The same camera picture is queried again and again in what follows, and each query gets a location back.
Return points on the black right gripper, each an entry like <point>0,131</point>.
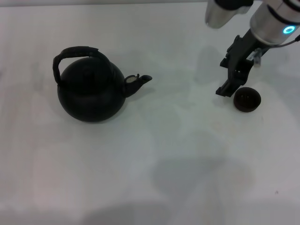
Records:
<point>241,50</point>

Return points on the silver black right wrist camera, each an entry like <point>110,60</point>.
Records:
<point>215,16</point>

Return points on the small dark teacup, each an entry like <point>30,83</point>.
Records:
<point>248,100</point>

